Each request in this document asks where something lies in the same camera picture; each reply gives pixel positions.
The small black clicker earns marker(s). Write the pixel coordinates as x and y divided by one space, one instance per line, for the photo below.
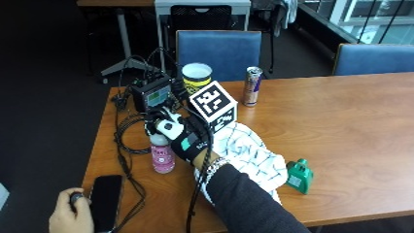
76 198

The pink bottle with white cap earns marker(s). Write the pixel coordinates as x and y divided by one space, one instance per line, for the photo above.
162 158

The black device box with screen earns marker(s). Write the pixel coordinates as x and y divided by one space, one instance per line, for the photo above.
150 95

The black smartphone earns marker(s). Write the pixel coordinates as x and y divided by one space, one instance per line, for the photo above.
105 202

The white marker cube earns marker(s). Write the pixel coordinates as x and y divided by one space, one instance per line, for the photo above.
210 100

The yellow and black paper cup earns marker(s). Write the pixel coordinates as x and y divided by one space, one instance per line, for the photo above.
195 77

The silver and blue drink can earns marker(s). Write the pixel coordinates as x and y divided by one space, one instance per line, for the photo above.
251 87

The white checked cloth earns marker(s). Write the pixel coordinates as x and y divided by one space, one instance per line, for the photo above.
254 158

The blue upholstered chair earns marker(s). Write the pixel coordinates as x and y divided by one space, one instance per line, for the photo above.
219 51
375 59

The brown table with grey leg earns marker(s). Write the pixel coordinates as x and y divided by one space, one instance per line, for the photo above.
122 35

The black mesh office chair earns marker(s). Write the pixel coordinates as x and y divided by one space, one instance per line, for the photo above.
199 17

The small green plastic object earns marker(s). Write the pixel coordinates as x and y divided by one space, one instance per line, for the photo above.
299 176

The grey hanging jacket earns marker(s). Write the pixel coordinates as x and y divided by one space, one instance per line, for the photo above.
286 14

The window railing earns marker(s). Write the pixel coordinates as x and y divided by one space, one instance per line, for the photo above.
366 19

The white palm camera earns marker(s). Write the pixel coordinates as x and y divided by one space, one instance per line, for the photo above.
169 128

